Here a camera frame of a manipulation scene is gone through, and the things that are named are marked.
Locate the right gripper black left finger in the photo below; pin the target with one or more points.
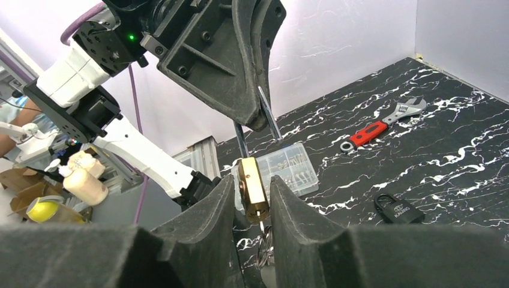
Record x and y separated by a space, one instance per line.
194 249

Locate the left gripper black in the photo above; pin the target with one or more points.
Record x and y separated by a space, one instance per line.
219 51

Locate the small brass padlock with figurine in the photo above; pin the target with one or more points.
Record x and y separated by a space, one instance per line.
254 200

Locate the red handled adjustable wrench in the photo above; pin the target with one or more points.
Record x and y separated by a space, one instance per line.
412 107

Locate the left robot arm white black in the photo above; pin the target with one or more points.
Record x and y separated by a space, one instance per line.
71 94

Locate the large black Kaijing padlock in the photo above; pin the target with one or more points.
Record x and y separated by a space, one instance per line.
397 211

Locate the clear plastic screw box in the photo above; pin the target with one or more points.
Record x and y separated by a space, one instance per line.
293 165

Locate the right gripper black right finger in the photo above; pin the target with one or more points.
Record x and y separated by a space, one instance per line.
310 250

